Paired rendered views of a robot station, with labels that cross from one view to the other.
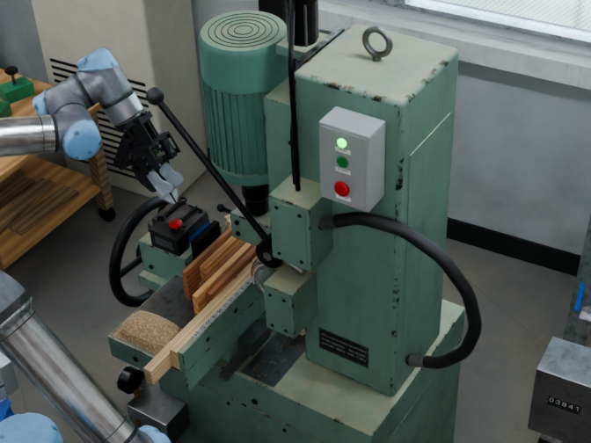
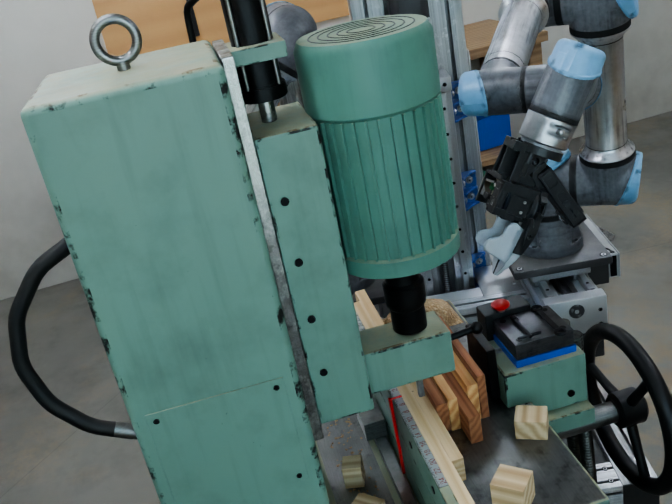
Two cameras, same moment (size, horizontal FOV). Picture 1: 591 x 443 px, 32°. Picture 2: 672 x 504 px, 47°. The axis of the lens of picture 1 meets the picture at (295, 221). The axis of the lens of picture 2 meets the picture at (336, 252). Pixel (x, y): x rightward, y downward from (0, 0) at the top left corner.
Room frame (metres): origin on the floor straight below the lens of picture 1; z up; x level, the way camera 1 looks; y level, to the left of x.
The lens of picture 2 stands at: (2.44, -0.64, 1.66)
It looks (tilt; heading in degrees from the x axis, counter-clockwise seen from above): 24 degrees down; 138
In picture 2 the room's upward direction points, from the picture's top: 12 degrees counter-clockwise
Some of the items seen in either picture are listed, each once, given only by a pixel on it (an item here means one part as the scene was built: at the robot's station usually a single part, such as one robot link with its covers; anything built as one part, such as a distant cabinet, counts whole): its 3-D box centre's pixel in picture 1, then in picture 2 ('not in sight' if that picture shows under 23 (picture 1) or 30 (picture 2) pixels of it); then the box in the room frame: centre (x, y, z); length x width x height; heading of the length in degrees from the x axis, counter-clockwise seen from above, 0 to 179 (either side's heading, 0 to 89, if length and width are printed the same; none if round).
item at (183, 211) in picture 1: (176, 224); (524, 325); (1.83, 0.27, 0.99); 0.13 x 0.11 x 0.06; 146
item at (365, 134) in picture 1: (352, 159); not in sight; (1.46, -0.10, 1.40); 0.10 x 0.06 x 0.16; 56
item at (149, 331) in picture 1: (149, 327); (419, 313); (1.57, 0.32, 0.92); 0.14 x 0.09 x 0.04; 56
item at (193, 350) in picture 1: (264, 277); (392, 398); (1.70, 0.07, 0.93); 0.60 x 0.02 x 0.06; 146
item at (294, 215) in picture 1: (301, 223); not in sight; (1.51, -0.01, 1.22); 0.09 x 0.08 x 0.15; 56
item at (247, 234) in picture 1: (265, 228); (401, 355); (1.75, 0.07, 1.03); 0.14 x 0.07 x 0.09; 56
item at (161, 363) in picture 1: (228, 296); (400, 368); (1.66, 0.15, 0.92); 0.55 x 0.02 x 0.04; 146
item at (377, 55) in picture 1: (377, 43); (116, 42); (1.60, -0.16, 1.55); 0.06 x 0.02 x 0.07; 56
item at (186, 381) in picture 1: (213, 274); (481, 402); (1.79, 0.19, 0.87); 0.61 x 0.30 x 0.06; 146
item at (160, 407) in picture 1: (157, 415); not in sight; (1.62, 0.35, 0.58); 0.12 x 0.08 x 0.08; 56
